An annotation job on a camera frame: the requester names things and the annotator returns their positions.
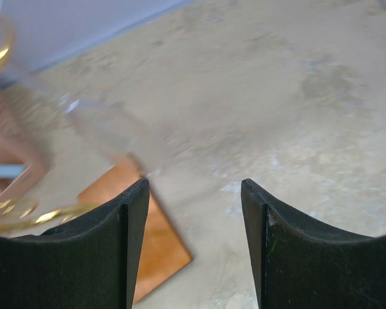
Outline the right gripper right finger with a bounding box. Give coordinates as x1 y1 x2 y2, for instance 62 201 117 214
241 179 386 308

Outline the peach plastic desk organizer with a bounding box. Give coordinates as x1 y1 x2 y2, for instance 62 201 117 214
0 92 50 203

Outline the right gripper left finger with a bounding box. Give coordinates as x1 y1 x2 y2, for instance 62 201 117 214
0 178 150 308

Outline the blue eraser case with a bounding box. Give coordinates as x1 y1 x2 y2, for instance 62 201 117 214
0 164 27 179

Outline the gold wire wine glass rack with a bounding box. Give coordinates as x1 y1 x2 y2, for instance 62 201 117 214
0 15 194 305

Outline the clear wine glass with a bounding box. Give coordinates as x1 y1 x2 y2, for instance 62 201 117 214
27 75 168 174

